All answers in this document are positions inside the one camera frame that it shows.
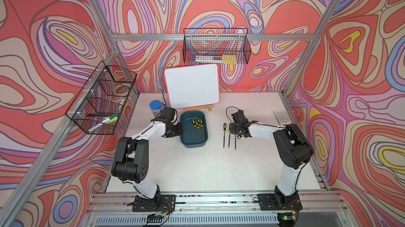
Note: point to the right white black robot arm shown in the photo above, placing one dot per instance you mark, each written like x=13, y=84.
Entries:
x=293, y=148

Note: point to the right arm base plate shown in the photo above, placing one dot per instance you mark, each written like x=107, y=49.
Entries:
x=279, y=202

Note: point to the back black wire basket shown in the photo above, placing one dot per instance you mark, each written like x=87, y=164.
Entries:
x=206, y=45

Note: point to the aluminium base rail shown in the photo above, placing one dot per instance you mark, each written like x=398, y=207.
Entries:
x=320, y=208

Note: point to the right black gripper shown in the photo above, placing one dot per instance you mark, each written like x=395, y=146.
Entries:
x=232, y=130

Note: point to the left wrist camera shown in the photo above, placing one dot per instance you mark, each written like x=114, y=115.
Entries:
x=169, y=114

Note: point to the blue lid cylinder container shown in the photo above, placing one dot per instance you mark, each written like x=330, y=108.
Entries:
x=156, y=107

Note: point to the black wire basket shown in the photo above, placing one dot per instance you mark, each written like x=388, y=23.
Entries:
x=206, y=45
x=110, y=88

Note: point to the green white marker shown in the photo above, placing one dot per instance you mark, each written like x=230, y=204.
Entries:
x=107, y=120

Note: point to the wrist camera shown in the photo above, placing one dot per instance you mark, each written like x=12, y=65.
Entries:
x=169, y=114
x=239, y=117

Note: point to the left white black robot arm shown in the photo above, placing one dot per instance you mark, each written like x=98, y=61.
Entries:
x=131, y=161

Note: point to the teal plastic storage box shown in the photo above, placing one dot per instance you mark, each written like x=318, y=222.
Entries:
x=190, y=138

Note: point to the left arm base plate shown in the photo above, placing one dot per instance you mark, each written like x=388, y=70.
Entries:
x=154, y=202

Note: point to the wooden board stand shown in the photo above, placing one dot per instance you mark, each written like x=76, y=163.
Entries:
x=206, y=107

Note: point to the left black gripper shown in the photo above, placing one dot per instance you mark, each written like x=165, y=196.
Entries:
x=179, y=131

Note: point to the yellow item in basket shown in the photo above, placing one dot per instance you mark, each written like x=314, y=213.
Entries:
x=229, y=59

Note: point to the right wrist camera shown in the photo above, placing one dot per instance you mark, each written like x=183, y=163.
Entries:
x=239, y=117

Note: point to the white board pink frame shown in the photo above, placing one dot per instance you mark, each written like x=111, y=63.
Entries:
x=192, y=86

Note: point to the white calculator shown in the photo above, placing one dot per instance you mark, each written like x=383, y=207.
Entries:
x=282, y=117

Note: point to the left black wire basket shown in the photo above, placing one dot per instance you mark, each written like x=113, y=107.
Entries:
x=110, y=88

